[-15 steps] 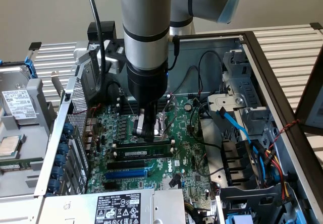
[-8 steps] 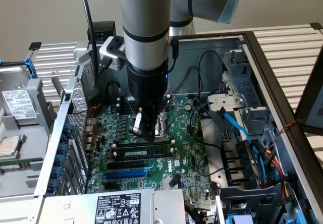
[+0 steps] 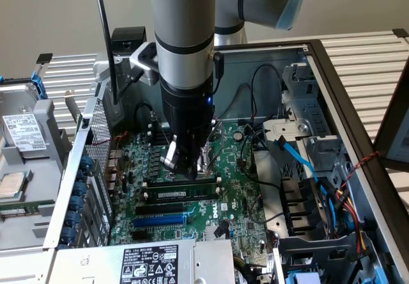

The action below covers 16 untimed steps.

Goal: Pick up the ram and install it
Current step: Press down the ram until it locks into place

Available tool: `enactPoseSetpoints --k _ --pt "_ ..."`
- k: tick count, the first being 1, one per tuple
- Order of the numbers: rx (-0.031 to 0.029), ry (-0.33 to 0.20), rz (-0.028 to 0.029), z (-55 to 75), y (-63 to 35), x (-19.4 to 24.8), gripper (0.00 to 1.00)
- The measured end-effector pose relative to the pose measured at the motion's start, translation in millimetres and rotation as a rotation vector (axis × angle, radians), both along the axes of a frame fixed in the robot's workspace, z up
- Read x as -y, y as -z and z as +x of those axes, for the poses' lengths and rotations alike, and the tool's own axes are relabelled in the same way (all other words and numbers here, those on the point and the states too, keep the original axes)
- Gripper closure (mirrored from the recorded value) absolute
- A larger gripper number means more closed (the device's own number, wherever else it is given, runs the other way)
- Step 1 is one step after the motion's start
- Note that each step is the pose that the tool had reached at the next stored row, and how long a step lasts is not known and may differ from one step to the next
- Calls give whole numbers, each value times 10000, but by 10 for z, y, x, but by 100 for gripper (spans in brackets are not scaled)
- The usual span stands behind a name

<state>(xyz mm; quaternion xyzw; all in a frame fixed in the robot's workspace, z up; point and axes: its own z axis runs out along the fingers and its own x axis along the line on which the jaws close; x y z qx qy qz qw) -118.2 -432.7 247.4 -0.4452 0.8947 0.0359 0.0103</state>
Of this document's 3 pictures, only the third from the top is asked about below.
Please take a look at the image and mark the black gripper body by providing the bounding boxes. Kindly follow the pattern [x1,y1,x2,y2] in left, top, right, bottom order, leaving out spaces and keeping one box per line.
[159,79,216,144]

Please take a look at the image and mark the green RAM stick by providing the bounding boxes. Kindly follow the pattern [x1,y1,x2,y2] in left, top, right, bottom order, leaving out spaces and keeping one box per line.
[148,185,220,201]
[0,200,56,218]

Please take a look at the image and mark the CPU socket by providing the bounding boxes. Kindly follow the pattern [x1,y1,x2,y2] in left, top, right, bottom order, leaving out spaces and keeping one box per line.
[162,145,208,179]

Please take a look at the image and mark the thin metal locking lever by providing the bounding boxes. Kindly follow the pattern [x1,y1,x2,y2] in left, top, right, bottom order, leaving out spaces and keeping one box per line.
[149,109,173,148]

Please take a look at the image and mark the green Dell motherboard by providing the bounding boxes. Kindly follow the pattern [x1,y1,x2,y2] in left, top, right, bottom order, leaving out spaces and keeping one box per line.
[110,122,282,265]

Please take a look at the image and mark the long black expansion slot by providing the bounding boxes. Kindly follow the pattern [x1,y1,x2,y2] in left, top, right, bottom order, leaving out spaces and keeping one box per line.
[135,202,185,216]

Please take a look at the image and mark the blue expansion slot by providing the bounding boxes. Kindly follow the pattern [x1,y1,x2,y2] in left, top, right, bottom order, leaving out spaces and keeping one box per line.
[133,213,188,228]

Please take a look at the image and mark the black power connector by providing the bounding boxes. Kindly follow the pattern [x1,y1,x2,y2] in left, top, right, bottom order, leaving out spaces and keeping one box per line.
[213,221,229,239]

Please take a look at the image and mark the blue card retention clip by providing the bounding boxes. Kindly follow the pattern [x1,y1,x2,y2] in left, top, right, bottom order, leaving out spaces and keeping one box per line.
[60,226,78,245]
[65,210,81,229]
[80,155,94,173]
[69,196,85,213]
[72,181,88,198]

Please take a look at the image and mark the open metal PC case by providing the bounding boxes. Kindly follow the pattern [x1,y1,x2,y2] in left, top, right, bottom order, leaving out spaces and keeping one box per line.
[43,39,409,284]

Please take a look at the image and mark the black box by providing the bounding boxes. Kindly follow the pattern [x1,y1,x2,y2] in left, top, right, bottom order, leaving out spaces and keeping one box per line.
[110,26,148,54]

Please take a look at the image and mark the black power supply label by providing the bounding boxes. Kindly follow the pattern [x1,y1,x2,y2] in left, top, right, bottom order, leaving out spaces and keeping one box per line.
[120,244,180,284]

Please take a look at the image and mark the black fan shroud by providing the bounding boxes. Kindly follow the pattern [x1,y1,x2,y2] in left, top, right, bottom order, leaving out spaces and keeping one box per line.
[279,177,336,239]

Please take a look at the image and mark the silver disk bay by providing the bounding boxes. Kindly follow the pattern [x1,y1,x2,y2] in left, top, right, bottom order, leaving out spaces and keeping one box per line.
[261,63,352,182]

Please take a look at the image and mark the silver power supply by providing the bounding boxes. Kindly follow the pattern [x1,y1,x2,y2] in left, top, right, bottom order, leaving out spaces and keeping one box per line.
[47,239,237,284]

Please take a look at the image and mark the grey parts rack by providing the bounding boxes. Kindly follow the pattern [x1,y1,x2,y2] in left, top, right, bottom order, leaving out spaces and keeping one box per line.
[0,98,73,253]

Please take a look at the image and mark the silver hard disk drive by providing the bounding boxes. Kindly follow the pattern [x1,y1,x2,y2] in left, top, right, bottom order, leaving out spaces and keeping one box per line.
[0,82,49,160]

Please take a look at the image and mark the dark grey disk bay cage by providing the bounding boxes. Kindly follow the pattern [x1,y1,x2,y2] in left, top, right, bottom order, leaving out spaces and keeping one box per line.
[276,232,371,284]

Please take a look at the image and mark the silver CPU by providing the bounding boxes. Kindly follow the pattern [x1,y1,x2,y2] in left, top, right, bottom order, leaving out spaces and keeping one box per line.
[0,171,26,200]

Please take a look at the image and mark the black framed panel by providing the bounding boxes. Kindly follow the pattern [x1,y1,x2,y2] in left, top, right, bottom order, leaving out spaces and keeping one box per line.
[373,61,409,171]

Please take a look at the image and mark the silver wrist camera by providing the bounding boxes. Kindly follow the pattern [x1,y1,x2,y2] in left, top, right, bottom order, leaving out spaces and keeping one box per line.
[129,42,160,86]

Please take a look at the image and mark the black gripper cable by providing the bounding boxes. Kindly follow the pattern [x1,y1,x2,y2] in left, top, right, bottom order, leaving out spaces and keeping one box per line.
[209,49,225,97]

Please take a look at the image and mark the black looped wire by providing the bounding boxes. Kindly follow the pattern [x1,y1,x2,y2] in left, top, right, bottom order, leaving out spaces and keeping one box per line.
[250,63,285,120]

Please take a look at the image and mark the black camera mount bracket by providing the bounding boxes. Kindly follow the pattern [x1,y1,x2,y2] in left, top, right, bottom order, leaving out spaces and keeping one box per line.
[139,42,158,69]

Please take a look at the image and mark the black camera cable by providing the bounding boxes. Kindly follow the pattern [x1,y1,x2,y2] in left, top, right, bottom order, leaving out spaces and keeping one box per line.
[94,0,144,106]

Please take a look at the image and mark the silver drive bay bracket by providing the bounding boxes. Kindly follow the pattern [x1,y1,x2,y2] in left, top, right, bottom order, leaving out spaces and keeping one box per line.
[262,119,313,146]

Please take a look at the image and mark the blue SATA wire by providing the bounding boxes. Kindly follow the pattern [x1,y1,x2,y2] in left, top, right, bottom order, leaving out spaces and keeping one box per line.
[274,135,338,237]

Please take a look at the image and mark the silver slot cover bracket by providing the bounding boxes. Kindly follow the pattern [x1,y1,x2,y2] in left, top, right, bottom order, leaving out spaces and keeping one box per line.
[65,90,81,125]

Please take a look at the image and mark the blue drive caddy rail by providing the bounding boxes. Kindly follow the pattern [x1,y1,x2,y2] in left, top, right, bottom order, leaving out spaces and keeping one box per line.
[30,69,49,101]

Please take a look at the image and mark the red yellow black wire bundle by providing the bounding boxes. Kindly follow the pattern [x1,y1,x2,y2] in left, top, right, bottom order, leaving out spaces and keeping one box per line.
[319,181,371,262]

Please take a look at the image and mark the red black twisted wire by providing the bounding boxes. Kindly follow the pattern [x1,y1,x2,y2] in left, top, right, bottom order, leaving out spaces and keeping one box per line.
[338,151,381,192]

